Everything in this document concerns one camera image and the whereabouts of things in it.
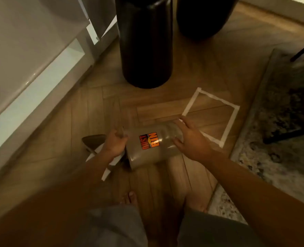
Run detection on person's right hand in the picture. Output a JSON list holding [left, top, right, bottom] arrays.
[[172, 116, 214, 164]]

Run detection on person's left hand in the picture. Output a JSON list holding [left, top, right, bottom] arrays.
[[100, 127, 129, 160]]

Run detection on beige lid with white flap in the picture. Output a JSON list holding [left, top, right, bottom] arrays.
[[82, 134, 126, 182]]

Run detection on beige dust bin body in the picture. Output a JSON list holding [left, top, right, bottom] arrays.
[[125, 120, 185, 170]]

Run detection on white tape square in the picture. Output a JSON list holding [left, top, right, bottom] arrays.
[[179, 87, 240, 149]]

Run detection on person's right forearm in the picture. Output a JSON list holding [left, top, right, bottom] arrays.
[[202, 149, 304, 247]]

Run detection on person's left forearm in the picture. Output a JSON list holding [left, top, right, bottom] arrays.
[[0, 150, 121, 247]]

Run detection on person's left foot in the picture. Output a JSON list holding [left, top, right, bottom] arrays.
[[120, 191, 139, 207]]

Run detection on person's foot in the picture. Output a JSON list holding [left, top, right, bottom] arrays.
[[185, 192, 209, 213], [120, 191, 139, 207]]

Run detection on person's right foot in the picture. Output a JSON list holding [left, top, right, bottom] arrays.
[[185, 192, 209, 213]]

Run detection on grey trousers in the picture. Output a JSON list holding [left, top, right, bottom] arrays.
[[72, 204, 265, 247]]

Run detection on black chair base bar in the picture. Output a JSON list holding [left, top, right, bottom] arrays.
[[263, 127, 304, 145]]

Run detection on patterned grey rug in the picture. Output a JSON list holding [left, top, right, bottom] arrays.
[[208, 48, 304, 225]]

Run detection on white cabinet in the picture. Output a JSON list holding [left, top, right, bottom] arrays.
[[0, 0, 119, 188]]

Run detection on thin black chair leg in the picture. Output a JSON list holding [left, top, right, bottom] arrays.
[[290, 38, 304, 62]]

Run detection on tall black cylindrical pedestal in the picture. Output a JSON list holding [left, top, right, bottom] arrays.
[[115, 0, 174, 89]]

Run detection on round black pedestal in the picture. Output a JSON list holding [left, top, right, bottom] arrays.
[[176, 0, 240, 40]]

